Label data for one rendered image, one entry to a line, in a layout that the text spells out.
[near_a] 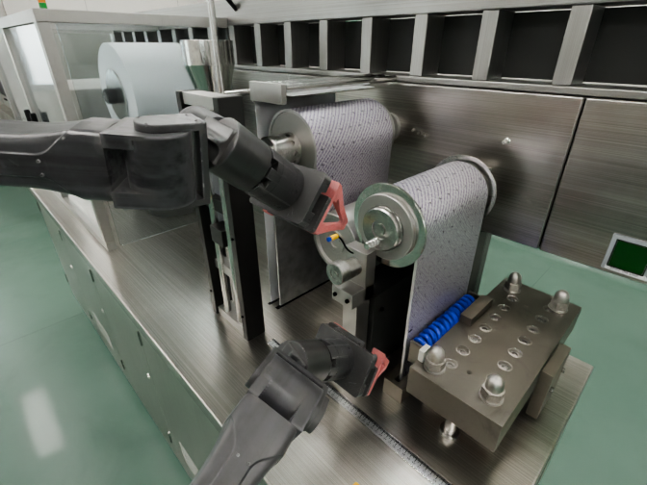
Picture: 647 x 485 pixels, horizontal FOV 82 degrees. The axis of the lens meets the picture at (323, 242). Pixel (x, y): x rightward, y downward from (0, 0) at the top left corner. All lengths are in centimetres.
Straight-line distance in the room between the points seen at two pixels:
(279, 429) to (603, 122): 70
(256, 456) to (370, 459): 38
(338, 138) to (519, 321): 51
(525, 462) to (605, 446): 139
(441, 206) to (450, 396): 31
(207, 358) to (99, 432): 124
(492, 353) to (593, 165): 38
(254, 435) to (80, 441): 175
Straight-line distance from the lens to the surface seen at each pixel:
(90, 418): 217
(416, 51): 96
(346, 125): 78
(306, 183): 43
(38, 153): 38
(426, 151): 95
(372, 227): 63
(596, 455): 213
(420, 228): 59
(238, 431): 38
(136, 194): 36
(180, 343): 96
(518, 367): 75
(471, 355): 74
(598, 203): 84
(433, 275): 70
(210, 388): 85
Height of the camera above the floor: 152
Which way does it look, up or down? 28 degrees down
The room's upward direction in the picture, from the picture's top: straight up
